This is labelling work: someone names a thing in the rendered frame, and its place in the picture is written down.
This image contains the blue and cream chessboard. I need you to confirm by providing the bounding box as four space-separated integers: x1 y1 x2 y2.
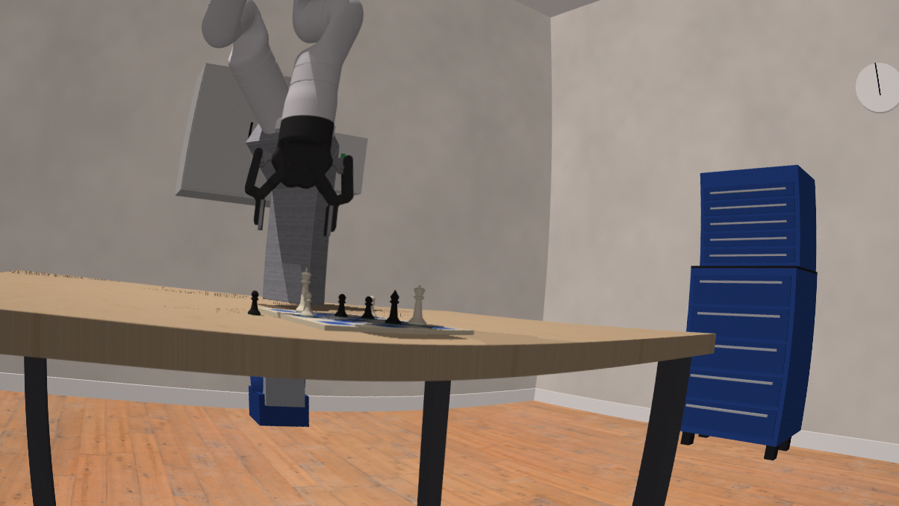
258 307 474 335

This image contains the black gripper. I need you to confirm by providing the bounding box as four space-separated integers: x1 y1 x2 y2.
245 115 354 237

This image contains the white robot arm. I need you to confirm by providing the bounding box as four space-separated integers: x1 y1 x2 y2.
202 0 364 134

